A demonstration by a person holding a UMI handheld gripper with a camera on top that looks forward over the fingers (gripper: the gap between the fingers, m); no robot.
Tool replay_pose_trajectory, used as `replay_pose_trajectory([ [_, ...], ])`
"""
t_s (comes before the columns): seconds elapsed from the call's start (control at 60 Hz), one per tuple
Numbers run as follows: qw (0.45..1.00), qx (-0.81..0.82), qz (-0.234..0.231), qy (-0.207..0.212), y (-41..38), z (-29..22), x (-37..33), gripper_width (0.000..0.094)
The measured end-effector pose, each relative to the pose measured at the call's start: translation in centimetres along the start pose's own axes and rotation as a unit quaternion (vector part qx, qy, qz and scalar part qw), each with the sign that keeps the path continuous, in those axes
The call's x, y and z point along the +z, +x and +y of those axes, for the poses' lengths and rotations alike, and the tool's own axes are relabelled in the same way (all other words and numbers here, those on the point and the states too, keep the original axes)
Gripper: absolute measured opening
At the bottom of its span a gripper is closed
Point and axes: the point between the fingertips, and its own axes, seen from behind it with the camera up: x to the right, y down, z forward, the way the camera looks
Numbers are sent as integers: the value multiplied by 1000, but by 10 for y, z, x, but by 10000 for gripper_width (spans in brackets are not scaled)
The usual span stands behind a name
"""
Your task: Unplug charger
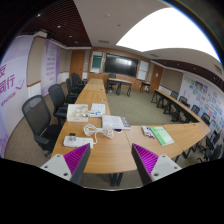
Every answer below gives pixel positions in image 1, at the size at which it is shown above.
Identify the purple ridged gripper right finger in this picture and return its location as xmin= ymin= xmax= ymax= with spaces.
xmin=132 ymin=144 xmax=181 ymax=185

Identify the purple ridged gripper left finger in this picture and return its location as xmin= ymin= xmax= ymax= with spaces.
xmin=41 ymin=144 xmax=90 ymax=185

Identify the black charger plug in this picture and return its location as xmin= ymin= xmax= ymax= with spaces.
xmin=69 ymin=133 xmax=76 ymax=140

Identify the white power strip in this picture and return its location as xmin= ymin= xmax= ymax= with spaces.
xmin=63 ymin=136 xmax=93 ymax=148

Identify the green notebook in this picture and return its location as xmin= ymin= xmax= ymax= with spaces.
xmin=151 ymin=126 xmax=174 ymax=146

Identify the pack of markers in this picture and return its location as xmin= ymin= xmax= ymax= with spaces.
xmin=142 ymin=126 xmax=154 ymax=138

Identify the nearest black mesh office chair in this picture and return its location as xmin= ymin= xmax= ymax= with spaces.
xmin=22 ymin=95 xmax=62 ymax=156

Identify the white cardboard box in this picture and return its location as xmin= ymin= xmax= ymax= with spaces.
xmin=67 ymin=104 xmax=88 ymax=122

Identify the long wooden table right side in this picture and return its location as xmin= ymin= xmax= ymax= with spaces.
xmin=152 ymin=90 xmax=200 ymax=123

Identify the white paper sheet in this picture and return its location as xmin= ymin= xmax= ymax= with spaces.
xmin=91 ymin=103 xmax=106 ymax=115

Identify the far black office chair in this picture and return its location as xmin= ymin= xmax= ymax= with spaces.
xmin=71 ymin=73 xmax=86 ymax=88

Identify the wooden desk at front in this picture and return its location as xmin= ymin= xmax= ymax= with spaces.
xmin=106 ymin=78 xmax=132 ymax=97

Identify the purple poster panel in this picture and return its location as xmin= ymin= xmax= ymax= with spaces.
xmin=41 ymin=40 xmax=60 ymax=96

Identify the white whiteboard right of screen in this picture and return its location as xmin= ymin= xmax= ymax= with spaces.
xmin=137 ymin=61 xmax=149 ymax=81

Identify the green white board left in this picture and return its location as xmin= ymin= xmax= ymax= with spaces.
xmin=90 ymin=51 xmax=103 ymax=74

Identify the coiled white cable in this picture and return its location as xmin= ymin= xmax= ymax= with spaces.
xmin=82 ymin=123 xmax=115 ymax=145

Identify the colourful wall poster board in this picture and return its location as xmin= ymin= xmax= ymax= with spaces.
xmin=179 ymin=73 xmax=224 ymax=138

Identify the large black wall screen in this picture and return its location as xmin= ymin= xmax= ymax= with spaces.
xmin=104 ymin=54 xmax=138 ymax=77

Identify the purple white wall banner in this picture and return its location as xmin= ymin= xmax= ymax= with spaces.
xmin=0 ymin=35 xmax=33 ymax=158

